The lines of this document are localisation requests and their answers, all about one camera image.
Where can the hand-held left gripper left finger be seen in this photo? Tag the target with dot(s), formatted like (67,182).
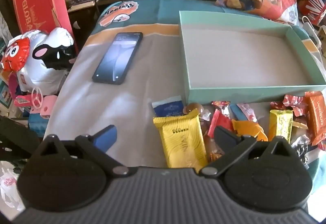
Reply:
(105,137)

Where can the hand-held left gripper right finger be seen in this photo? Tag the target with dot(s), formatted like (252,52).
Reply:
(224,137)

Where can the yellow wafer packet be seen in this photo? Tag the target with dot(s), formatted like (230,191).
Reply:
(178,134)

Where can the mint green cardboard box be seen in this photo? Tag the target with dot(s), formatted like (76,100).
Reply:
(242,61)

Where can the red snack packet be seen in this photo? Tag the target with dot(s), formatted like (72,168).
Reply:
(220,119)

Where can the orange crinkled candy packet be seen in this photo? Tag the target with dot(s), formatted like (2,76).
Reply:
(248,128)

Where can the pink candy packet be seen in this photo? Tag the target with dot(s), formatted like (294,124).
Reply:
(247,112)

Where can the brown round candy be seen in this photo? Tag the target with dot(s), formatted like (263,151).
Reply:
(192,108)

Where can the small yellow snack packet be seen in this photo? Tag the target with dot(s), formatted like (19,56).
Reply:
(280,123)

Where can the blue white snack packet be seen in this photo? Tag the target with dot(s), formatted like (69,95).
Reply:
(168,108)

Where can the pink plastic toy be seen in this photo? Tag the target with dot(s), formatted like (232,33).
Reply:
(48,106)

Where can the black silver candy wrapper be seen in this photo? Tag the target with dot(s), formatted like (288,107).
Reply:
(301,148)

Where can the red white candy wrapper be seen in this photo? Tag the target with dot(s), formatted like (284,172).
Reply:
(295,104)

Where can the black smartphone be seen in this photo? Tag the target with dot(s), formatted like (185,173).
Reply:
(117,58)

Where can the orange wafer packet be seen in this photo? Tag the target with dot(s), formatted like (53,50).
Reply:
(317,117)

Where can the red face balloon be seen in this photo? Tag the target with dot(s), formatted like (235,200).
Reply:
(15,53)

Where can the white power strip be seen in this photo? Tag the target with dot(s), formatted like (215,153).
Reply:
(312,33)

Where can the red cardboard box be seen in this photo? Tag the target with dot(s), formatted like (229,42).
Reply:
(38,5)

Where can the flag printed box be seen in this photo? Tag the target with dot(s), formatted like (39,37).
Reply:
(314,2)

